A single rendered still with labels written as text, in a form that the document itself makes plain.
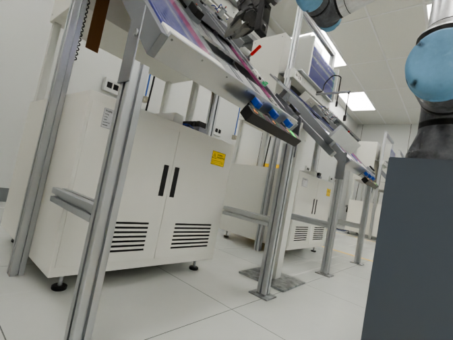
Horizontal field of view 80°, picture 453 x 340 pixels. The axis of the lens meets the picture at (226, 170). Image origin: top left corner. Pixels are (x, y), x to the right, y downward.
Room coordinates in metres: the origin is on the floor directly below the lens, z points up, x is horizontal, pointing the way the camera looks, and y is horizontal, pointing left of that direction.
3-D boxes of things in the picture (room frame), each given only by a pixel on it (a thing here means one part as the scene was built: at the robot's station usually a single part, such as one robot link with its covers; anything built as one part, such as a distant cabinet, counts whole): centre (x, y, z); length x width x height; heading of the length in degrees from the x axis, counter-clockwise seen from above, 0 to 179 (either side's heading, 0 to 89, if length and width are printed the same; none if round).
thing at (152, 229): (1.27, 0.46, 0.31); 0.70 x 0.65 x 0.62; 139
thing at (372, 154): (5.06, -2.81, 0.95); 1.36 x 0.82 x 1.90; 49
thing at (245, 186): (2.26, -0.64, 0.65); 1.01 x 0.73 x 1.29; 49
